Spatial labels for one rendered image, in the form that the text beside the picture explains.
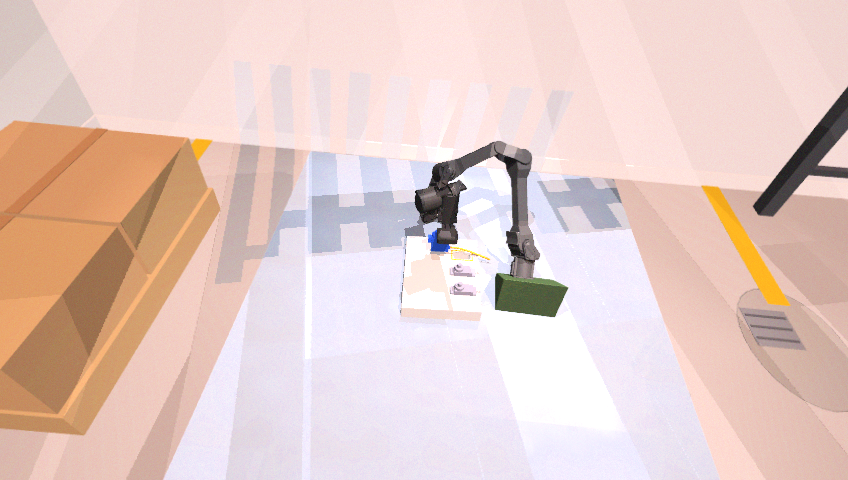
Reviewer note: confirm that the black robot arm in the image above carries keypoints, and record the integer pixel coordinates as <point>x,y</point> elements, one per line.
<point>518,165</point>

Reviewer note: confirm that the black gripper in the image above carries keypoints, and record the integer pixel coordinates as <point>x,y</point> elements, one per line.
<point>447,234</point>

